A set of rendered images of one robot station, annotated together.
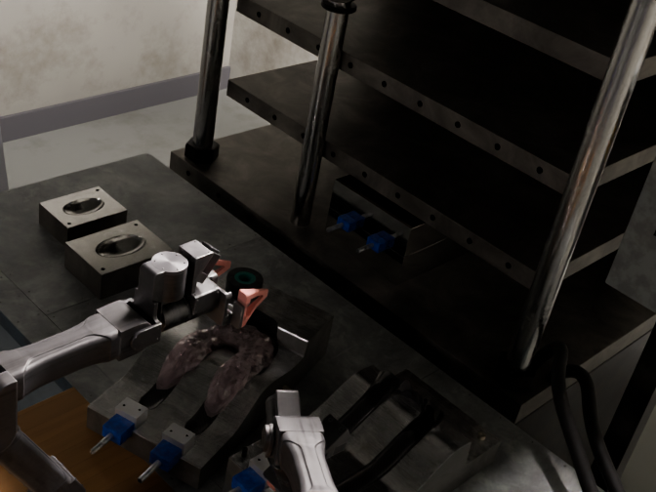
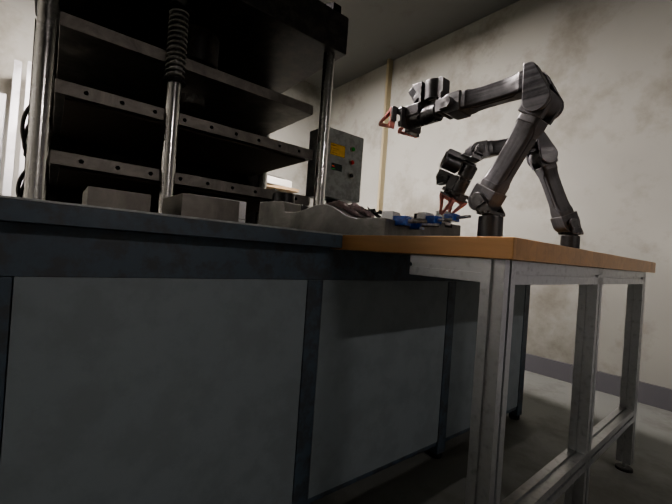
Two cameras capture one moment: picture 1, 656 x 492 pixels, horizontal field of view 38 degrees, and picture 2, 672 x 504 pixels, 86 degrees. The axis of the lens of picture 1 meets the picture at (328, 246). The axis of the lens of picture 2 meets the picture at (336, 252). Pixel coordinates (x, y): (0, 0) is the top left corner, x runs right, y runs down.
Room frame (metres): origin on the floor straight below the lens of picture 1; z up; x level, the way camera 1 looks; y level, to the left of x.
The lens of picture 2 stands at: (1.24, 1.39, 0.75)
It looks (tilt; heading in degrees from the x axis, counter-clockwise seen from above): 0 degrees down; 282
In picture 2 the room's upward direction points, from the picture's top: 4 degrees clockwise
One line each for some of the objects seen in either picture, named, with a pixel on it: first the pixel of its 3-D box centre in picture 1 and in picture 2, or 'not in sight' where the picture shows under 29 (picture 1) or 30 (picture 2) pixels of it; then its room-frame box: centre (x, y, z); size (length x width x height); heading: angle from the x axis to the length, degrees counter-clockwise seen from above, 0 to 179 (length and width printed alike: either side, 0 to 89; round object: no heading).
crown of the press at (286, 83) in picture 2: not in sight; (196, 47); (2.40, -0.26, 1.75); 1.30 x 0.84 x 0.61; 51
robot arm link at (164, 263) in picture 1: (148, 297); (441, 97); (1.19, 0.26, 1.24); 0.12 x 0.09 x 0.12; 142
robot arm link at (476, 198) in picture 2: not in sight; (487, 205); (1.06, 0.36, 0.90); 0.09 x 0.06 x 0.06; 52
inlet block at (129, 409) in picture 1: (114, 431); (405, 221); (1.27, 0.32, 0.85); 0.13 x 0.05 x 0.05; 158
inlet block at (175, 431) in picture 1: (162, 459); (419, 225); (1.23, 0.22, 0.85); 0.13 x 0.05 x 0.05; 158
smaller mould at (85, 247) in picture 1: (119, 258); (199, 212); (1.84, 0.48, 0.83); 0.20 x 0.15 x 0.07; 141
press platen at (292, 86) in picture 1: (455, 143); (183, 190); (2.44, -0.29, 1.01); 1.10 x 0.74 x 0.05; 51
